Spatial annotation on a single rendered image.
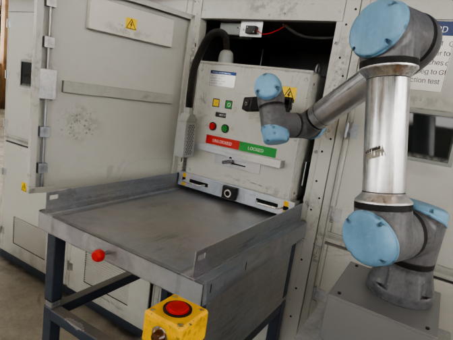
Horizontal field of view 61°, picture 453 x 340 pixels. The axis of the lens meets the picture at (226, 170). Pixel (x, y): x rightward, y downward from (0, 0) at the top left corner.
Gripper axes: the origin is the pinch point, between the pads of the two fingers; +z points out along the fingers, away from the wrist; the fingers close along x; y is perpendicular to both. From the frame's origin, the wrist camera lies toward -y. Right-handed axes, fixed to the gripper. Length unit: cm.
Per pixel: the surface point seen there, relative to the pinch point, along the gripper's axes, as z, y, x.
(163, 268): -49, -11, -52
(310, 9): -4.9, 6.0, 38.5
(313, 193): 8.3, 18.7, -24.7
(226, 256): -38, 2, -48
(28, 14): 37, -156, 46
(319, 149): 4.2, 18.2, -8.9
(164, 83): 9, -50, 9
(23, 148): 56, -156, -29
